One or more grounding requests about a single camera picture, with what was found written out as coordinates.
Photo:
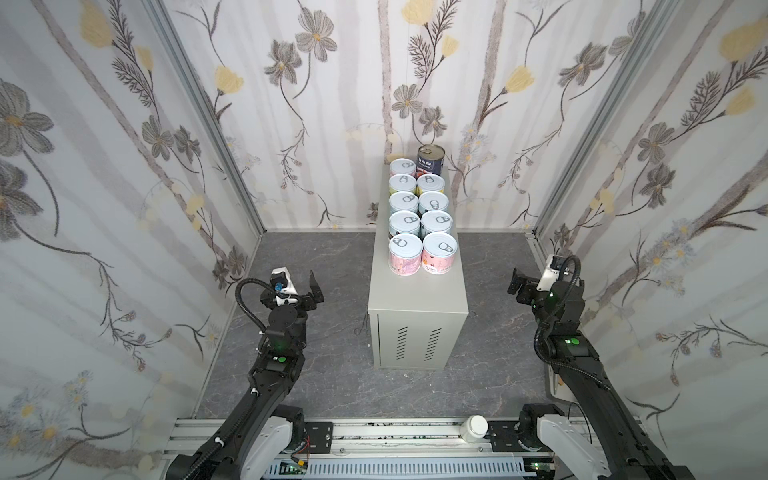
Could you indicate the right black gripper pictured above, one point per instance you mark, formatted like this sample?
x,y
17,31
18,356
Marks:
x,y
529,291

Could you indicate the blue red tomato can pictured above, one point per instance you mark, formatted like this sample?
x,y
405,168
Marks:
x,y
429,160

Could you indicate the teal label can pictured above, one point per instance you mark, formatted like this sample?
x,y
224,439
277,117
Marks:
x,y
403,201

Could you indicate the grey metal cabinet box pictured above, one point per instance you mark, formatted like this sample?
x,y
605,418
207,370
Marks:
x,y
414,320

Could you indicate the pink label can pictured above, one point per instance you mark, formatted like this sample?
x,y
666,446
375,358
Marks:
x,y
405,254

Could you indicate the white dark can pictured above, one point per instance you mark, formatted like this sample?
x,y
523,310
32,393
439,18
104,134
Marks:
x,y
435,221

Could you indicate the dark label can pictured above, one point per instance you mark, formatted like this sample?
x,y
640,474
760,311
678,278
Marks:
x,y
404,222

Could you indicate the green label can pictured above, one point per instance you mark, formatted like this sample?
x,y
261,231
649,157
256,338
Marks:
x,y
402,183

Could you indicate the aluminium rail frame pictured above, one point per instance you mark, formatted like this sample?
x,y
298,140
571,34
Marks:
x,y
399,438

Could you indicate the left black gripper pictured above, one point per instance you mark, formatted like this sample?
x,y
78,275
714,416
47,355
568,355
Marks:
x,y
306,302

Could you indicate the yellow label can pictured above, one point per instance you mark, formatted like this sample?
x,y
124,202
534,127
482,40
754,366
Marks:
x,y
430,183

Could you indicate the pink white can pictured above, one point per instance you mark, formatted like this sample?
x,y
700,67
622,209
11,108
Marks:
x,y
402,166

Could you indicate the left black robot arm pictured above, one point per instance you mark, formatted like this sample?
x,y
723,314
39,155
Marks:
x,y
261,426

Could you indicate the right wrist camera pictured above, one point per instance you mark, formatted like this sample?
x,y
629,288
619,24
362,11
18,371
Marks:
x,y
554,270

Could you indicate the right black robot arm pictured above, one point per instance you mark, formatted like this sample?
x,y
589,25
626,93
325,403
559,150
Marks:
x,y
623,450

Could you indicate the white cable duct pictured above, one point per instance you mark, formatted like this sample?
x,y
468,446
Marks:
x,y
403,468

